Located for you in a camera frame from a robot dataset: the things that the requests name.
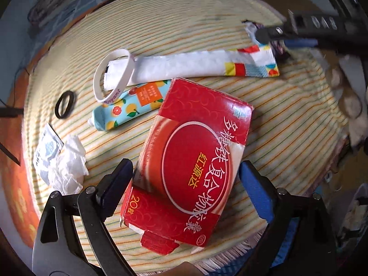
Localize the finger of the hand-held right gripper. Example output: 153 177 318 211
255 25 291 43
284 38 319 49

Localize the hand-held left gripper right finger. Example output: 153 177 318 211
239 160 339 276

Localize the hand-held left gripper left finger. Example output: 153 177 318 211
32 158 135 276

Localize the dark snack wrapper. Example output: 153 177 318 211
244 20 291 64

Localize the white tissue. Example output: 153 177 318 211
47 135 89 194

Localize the red medicine box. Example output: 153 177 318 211
121 78 255 256

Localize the fruit-printed cream tube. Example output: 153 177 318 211
88 80 173 133

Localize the small white sachet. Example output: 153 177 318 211
33 123 64 184

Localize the black ring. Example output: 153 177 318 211
55 90 77 119

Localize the white colourful-printed packaging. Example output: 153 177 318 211
103 44 281 91

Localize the white silicone wristband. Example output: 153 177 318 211
93 49 135 104

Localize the striped yellow mat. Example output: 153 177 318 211
24 0 350 275

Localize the black tripod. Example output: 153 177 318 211
0 106 23 166

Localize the blue patterned bed sheet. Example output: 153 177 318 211
37 0 121 35

